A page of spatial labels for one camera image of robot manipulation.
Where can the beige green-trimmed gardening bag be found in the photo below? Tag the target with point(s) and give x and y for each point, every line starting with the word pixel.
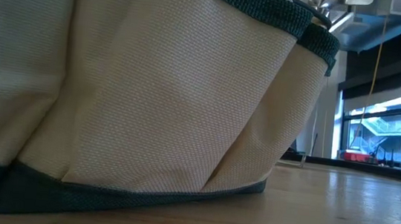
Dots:
pixel 151 84

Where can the red box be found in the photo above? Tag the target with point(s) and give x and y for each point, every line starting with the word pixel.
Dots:
pixel 356 157

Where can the black aluminium table frame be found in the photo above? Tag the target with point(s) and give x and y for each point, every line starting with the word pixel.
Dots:
pixel 366 168

